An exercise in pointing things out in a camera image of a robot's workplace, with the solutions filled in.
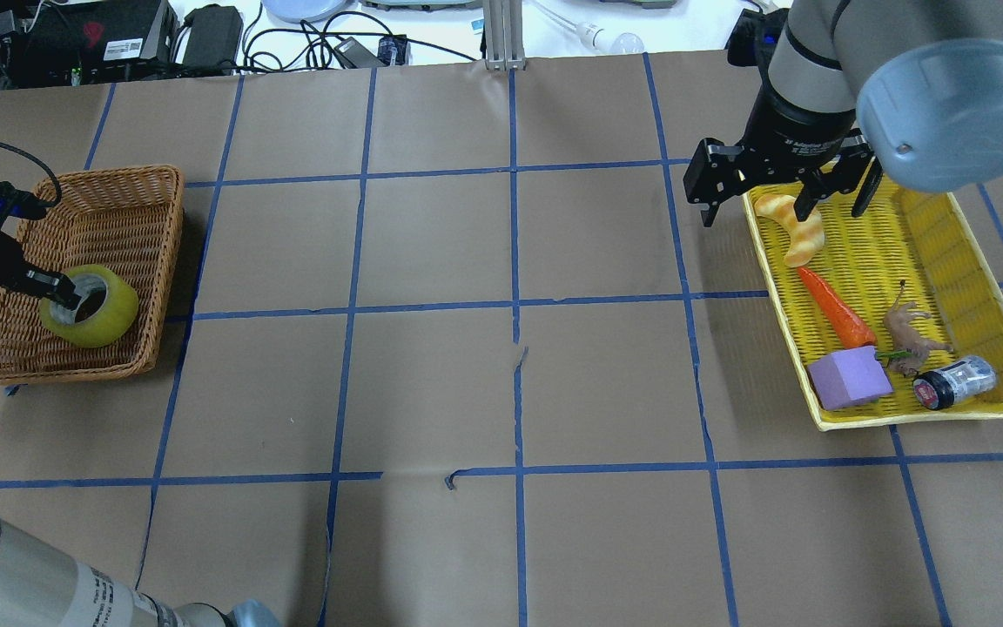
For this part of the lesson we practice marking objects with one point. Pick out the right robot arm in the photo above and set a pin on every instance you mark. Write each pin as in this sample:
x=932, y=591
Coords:
x=853, y=92

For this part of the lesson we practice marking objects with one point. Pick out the brown wicker basket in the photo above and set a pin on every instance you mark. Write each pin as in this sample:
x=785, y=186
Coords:
x=115, y=235

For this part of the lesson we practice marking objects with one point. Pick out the toy croissant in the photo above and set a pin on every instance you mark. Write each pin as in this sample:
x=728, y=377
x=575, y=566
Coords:
x=806, y=238

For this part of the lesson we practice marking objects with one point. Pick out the brown toy animal figure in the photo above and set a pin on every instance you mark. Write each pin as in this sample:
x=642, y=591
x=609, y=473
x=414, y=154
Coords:
x=899, y=322

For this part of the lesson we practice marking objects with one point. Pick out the small battery can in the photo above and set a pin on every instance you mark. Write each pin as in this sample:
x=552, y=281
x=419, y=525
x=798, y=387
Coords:
x=950, y=385

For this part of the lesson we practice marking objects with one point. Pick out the aluminium frame post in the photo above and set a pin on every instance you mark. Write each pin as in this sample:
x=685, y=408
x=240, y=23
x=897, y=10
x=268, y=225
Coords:
x=504, y=35

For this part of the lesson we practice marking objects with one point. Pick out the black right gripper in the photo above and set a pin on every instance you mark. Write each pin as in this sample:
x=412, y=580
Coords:
x=790, y=127

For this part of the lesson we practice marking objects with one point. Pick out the black power adapter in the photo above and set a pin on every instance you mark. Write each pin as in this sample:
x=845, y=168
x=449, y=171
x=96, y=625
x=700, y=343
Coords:
x=211, y=39

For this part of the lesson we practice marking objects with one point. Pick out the yellow tape roll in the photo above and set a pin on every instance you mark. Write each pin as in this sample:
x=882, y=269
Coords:
x=109, y=308

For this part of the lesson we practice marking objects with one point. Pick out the purple foam cube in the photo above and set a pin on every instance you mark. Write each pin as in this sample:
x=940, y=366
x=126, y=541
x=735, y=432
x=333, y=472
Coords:
x=849, y=378

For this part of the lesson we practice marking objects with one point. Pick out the toy carrot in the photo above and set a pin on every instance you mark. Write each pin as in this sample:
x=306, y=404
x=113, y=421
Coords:
x=852, y=330

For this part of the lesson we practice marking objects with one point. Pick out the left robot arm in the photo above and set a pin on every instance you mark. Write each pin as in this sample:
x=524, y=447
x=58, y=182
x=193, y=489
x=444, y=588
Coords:
x=41, y=585

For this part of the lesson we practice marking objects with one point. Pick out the black electronics box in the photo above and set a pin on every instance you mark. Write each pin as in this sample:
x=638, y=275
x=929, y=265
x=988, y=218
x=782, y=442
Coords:
x=93, y=43

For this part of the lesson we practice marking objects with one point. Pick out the yellow woven tray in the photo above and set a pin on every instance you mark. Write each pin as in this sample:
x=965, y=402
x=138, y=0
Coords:
x=906, y=247

